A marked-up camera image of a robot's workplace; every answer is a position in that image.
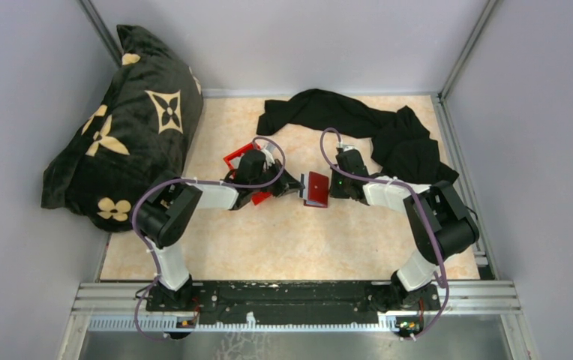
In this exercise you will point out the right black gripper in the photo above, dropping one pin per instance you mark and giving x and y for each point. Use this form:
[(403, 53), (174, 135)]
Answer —
[(334, 191)]

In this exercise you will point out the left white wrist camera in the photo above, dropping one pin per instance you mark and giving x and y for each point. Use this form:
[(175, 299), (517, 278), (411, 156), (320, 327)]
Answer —
[(268, 153)]

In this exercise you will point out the black floral patterned pillow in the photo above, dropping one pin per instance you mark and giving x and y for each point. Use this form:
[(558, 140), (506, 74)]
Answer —
[(144, 127)]

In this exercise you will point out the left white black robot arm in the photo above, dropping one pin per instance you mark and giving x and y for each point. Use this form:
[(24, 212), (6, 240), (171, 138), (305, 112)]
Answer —
[(161, 216)]

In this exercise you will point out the red plastic bin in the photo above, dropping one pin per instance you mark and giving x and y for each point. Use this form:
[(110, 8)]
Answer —
[(247, 166)]

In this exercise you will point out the black cloth garment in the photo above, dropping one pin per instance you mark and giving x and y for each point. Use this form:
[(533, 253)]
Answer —
[(402, 145)]

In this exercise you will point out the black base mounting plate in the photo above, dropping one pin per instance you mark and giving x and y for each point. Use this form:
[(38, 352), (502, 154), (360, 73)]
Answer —
[(341, 302)]

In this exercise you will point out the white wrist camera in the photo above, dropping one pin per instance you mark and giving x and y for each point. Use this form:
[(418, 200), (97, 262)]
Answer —
[(268, 153), (346, 147)]

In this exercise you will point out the aluminium frame rail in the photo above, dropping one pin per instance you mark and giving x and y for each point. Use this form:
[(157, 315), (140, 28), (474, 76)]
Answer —
[(122, 306)]

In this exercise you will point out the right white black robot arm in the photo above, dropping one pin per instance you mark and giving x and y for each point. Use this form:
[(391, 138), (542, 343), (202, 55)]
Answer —
[(441, 225)]

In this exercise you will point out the red leather card holder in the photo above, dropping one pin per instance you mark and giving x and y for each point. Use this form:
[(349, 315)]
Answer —
[(318, 191)]

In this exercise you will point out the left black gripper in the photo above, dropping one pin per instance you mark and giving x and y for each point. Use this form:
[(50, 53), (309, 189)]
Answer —
[(287, 183)]

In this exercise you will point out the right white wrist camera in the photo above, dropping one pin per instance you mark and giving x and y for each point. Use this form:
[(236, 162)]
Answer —
[(346, 147)]

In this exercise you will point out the white credit card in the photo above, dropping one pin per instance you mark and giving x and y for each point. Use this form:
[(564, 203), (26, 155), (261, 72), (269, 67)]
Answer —
[(303, 193)]

